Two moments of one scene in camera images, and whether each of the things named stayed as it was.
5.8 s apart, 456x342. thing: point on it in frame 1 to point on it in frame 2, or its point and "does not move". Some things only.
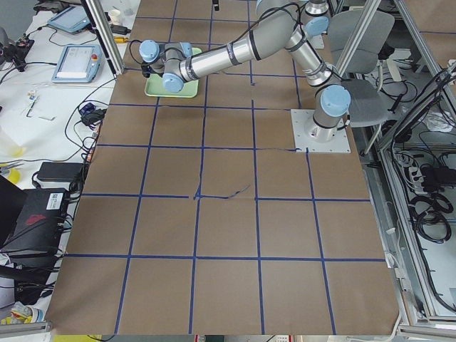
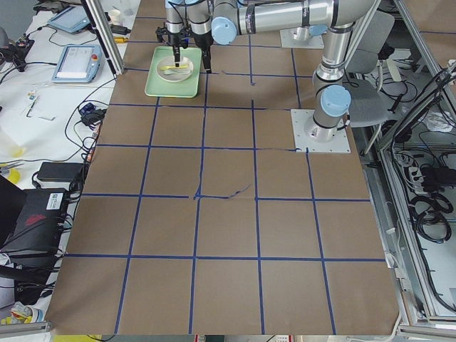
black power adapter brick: x=59 y=172 does not move
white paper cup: x=115 y=16 does not move
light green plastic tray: x=154 y=85 does not move
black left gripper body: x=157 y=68 to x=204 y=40
